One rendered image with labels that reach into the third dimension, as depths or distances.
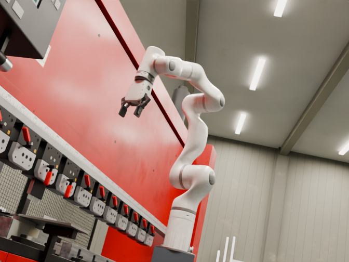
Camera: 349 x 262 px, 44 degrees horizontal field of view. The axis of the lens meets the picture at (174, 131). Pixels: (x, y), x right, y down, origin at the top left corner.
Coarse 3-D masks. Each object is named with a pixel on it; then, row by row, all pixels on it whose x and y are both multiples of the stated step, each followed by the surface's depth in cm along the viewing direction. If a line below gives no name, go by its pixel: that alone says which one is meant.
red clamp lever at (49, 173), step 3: (48, 165) 200; (51, 165) 200; (54, 165) 200; (51, 168) 200; (54, 168) 200; (48, 171) 200; (51, 171) 200; (48, 174) 198; (51, 174) 199; (45, 177) 198; (48, 177) 198; (45, 180) 197; (48, 180) 197; (45, 183) 197; (48, 183) 197
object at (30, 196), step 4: (32, 180) 200; (36, 180) 200; (32, 184) 199; (36, 184) 201; (40, 184) 203; (28, 188) 198; (32, 188) 198; (36, 188) 201; (40, 188) 204; (44, 188) 207; (28, 192) 197; (32, 192) 198; (36, 192) 201; (40, 192) 204; (28, 196) 197; (32, 196) 200; (36, 196) 202; (40, 196) 204; (32, 200) 200; (36, 200) 204
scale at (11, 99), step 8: (0, 88) 168; (8, 96) 172; (16, 104) 177; (24, 112) 183; (32, 120) 188; (40, 120) 194; (48, 128) 200; (56, 136) 207; (64, 144) 214; (72, 152) 222; (80, 160) 230; (96, 168) 248; (104, 176) 259; (112, 184) 270; (120, 192) 283; (144, 208) 326; (152, 216) 344; (160, 224) 365
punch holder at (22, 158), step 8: (16, 128) 183; (16, 136) 181; (32, 136) 189; (40, 136) 194; (8, 144) 181; (16, 144) 179; (24, 144) 185; (32, 144) 190; (8, 152) 179; (16, 152) 180; (24, 152) 185; (32, 152) 190; (0, 160) 182; (8, 160) 179; (16, 160) 180; (24, 160) 185; (32, 160) 190; (16, 168) 190; (24, 168) 186
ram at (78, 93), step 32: (64, 32) 205; (96, 32) 233; (32, 64) 185; (64, 64) 207; (96, 64) 236; (128, 64) 275; (0, 96) 168; (32, 96) 187; (64, 96) 210; (96, 96) 240; (32, 128) 189; (64, 128) 213; (96, 128) 243; (128, 128) 284; (160, 128) 342; (96, 160) 247; (128, 160) 289; (160, 160) 350; (128, 192) 295; (160, 192) 357
